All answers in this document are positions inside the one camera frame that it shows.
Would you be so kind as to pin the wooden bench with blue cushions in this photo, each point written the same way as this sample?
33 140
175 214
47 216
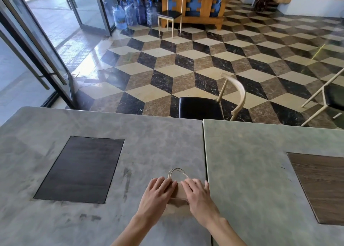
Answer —
204 9

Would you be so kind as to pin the person's left thumb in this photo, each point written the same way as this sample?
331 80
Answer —
174 190

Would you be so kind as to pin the person's right middle finger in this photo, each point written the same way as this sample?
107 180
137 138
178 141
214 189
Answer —
192 185

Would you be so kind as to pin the glass door with black frame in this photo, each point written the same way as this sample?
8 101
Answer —
32 52
91 7

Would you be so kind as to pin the person's right hand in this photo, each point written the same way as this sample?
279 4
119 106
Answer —
200 203

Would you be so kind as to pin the person's left little finger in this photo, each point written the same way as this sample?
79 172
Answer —
151 185

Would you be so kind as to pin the person's left forearm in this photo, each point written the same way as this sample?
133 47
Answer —
129 231

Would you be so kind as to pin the person's right forearm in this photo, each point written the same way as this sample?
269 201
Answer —
223 232

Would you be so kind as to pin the dark brown bag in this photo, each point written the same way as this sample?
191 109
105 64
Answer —
262 1

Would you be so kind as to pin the group of blue water jugs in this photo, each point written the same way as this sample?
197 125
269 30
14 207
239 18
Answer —
134 12

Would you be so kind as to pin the person's left hand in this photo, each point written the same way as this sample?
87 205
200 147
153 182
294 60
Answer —
154 200

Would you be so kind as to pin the wooden chair with black seat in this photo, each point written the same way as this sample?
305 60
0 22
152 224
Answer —
333 95
169 13
200 108

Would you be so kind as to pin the person's right little finger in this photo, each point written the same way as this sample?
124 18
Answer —
207 186

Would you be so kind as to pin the person's left middle finger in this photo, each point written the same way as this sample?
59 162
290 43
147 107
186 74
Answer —
164 184

